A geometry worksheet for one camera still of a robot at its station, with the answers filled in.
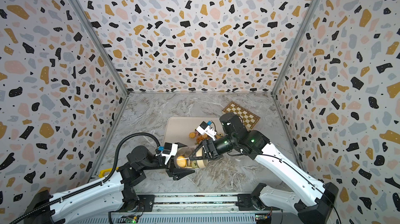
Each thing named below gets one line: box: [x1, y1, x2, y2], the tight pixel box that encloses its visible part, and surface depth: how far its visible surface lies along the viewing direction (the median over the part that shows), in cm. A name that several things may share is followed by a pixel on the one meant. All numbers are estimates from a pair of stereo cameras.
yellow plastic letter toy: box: [98, 166, 120, 179], surface depth 84 cm
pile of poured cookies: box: [188, 130, 211, 145], surface depth 98 cm
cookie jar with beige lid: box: [173, 147, 209, 169], surface depth 56 cm
